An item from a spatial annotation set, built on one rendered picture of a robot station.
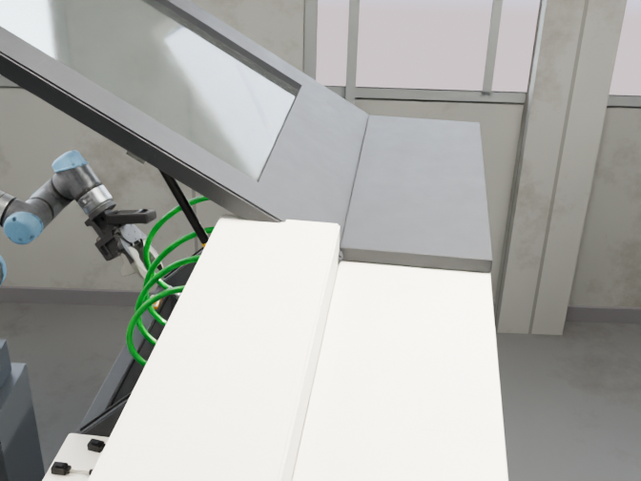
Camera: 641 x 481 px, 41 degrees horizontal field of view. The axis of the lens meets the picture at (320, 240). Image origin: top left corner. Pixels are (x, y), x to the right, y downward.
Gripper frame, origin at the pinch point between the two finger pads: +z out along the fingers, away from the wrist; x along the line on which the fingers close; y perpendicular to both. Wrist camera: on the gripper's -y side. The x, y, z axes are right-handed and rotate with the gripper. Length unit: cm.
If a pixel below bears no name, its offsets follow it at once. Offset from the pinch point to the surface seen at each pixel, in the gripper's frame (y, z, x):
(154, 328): 23.5, 10.8, -19.1
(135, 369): 24.6, 16.8, -4.0
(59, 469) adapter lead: 19, 24, 42
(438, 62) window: -51, -12, -177
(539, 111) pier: -72, 28, -182
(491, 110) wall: -55, 16, -191
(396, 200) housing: -63, 19, 8
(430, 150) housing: -67, 15, -20
